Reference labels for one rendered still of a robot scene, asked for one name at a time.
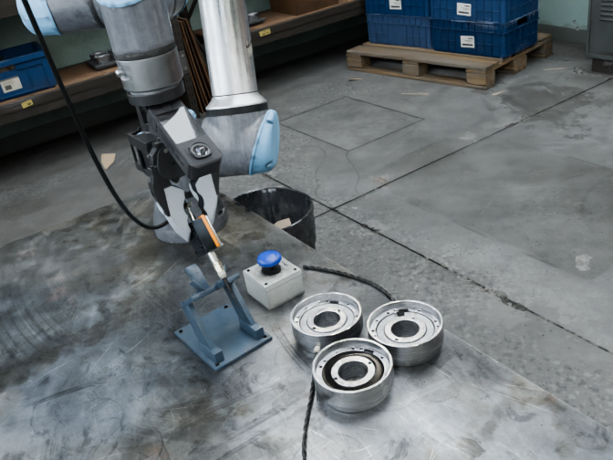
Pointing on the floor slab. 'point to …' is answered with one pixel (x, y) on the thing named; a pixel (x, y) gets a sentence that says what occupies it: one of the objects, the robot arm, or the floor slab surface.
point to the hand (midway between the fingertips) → (199, 229)
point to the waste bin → (290, 205)
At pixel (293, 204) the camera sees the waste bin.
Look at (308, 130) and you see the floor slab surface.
